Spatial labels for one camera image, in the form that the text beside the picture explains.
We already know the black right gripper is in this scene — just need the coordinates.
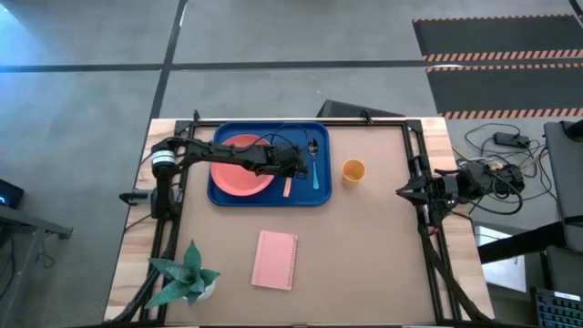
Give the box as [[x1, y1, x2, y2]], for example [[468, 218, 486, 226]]
[[394, 174, 459, 213]]

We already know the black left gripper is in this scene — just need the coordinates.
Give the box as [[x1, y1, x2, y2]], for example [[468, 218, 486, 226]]
[[271, 152, 311, 180]]

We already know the spoon with blue handle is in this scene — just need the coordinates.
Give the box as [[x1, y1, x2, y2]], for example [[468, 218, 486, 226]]
[[307, 138, 322, 191]]

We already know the coral pink plate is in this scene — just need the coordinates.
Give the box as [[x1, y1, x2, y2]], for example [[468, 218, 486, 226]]
[[210, 133, 277, 199]]

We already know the blue plastic tray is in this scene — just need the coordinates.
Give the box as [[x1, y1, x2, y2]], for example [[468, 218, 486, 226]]
[[206, 120, 333, 208]]

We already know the orange plastic cup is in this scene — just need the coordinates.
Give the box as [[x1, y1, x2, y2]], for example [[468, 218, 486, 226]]
[[342, 159, 367, 185]]

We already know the black monitor behind table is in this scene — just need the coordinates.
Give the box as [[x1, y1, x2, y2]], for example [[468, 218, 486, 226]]
[[315, 98, 406, 119]]

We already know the pink spiral notebook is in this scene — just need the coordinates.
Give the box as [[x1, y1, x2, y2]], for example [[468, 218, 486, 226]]
[[250, 229, 300, 292]]

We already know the white box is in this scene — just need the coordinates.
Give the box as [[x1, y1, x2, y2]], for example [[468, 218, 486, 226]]
[[473, 224, 528, 294]]

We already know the black power adapter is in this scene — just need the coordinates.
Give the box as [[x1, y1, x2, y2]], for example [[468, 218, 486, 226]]
[[493, 131, 532, 149]]

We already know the black desk beam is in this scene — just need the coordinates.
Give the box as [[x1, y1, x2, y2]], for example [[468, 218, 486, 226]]
[[476, 220, 567, 265]]

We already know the black striped floor mat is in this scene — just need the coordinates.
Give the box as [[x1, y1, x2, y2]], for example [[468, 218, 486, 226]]
[[425, 62, 583, 121], [411, 13, 583, 64]]

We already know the green plant in white pot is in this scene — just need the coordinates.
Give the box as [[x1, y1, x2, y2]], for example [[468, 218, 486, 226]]
[[148, 239, 222, 310]]

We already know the black table clamp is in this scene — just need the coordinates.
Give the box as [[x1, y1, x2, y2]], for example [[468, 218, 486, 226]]
[[118, 191, 152, 206]]

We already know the backlit computer keyboard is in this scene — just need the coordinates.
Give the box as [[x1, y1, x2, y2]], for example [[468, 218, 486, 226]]
[[530, 286, 583, 328]]

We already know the grey side desk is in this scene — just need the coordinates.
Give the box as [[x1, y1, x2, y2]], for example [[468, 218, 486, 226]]
[[0, 203, 75, 328]]

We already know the black device with blue light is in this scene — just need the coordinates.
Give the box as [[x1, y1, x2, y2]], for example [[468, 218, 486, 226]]
[[0, 178, 26, 210]]

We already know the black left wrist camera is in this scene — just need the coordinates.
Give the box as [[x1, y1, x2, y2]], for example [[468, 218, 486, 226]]
[[271, 143, 303, 164]]

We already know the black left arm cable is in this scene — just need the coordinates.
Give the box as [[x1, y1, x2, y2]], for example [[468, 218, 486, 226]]
[[257, 122, 312, 151]]

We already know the black aluminium table frame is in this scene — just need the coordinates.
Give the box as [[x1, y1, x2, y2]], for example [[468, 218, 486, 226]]
[[108, 108, 494, 328]]

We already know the black floor cable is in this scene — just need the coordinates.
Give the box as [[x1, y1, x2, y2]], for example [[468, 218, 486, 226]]
[[463, 121, 552, 201]]

